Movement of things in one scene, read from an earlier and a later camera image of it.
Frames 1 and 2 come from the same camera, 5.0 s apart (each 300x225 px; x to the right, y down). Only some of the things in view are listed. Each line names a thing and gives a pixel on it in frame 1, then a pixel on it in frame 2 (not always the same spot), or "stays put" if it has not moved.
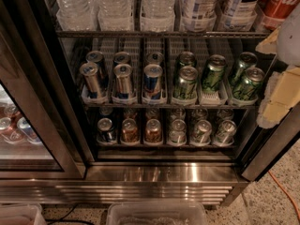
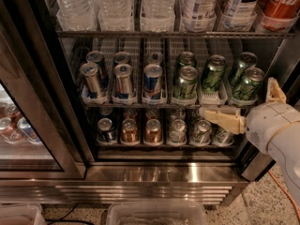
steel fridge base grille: [214, 184] stays put
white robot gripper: [290, 37] -> [271, 122]
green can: [185, 88] stays put
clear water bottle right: [157, 7] stays put
